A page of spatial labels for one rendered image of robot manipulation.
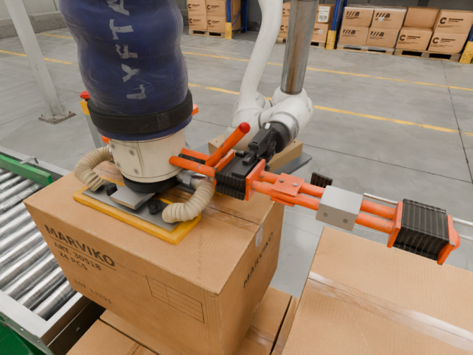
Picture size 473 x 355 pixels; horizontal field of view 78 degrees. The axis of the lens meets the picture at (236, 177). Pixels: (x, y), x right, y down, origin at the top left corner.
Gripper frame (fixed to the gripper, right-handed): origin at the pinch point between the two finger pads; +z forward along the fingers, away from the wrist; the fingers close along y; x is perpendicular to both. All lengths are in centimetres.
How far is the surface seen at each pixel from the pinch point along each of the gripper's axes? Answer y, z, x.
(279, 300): 65, -15, -9
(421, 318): 25.2, -0.6, -42.9
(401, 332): 25.1, 4.7, -39.0
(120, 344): 65, 23, 34
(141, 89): -18.3, 6.7, 18.4
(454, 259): 120, -127, -96
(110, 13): -30.7, 7.8, 20.9
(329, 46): 117, -701, 106
